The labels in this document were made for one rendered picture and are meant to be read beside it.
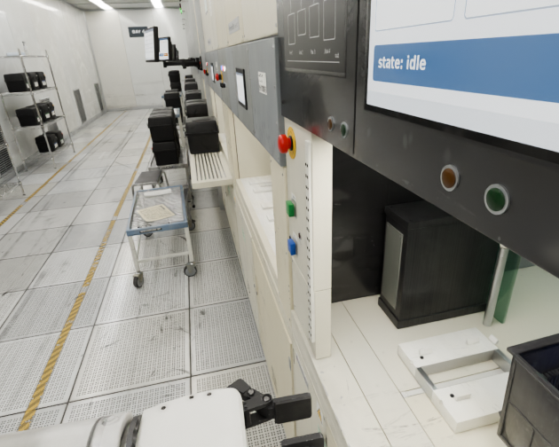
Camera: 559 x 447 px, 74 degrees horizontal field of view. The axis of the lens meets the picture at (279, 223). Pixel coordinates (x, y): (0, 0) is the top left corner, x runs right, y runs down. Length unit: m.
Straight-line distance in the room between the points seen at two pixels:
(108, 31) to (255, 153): 12.16
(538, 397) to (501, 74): 0.48
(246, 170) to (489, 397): 1.76
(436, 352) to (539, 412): 0.33
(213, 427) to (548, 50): 0.38
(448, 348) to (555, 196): 0.74
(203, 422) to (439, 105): 0.35
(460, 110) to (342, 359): 0.72
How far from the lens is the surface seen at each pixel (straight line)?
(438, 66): 0.34
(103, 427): 0.41
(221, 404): 0.42
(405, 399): 0.88
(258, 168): 2.28
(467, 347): 0.99
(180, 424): 0.41
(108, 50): 14.17
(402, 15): 0.39
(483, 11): 0.30
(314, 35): 0.62
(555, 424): 0.66
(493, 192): 0.29
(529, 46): 0.27
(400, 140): 0.39
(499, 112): 0.28
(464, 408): 0.86
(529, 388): 0.67
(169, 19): 14.02
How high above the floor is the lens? 1.53
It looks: 25 degrees down
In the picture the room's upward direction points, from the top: 3 degrees counter-clockwise
